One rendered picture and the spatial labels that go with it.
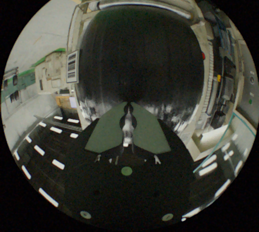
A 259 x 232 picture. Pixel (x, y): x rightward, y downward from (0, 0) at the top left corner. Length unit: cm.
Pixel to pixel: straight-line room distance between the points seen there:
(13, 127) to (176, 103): 1167
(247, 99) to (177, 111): 46
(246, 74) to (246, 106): 15
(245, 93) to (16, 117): 1203
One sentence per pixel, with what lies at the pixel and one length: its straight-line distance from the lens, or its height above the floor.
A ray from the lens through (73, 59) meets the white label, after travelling 17.
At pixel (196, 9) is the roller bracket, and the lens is 42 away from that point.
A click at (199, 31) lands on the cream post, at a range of 51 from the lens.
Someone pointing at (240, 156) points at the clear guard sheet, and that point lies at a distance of 58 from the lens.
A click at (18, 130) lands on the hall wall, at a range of 1181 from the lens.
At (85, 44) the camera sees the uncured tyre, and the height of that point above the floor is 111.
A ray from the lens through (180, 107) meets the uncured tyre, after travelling 16.
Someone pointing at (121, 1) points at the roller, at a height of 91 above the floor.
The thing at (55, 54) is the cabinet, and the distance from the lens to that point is 484.
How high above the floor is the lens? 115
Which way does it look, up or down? 23 degrees up
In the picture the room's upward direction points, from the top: 180 degrees counter-clockwise
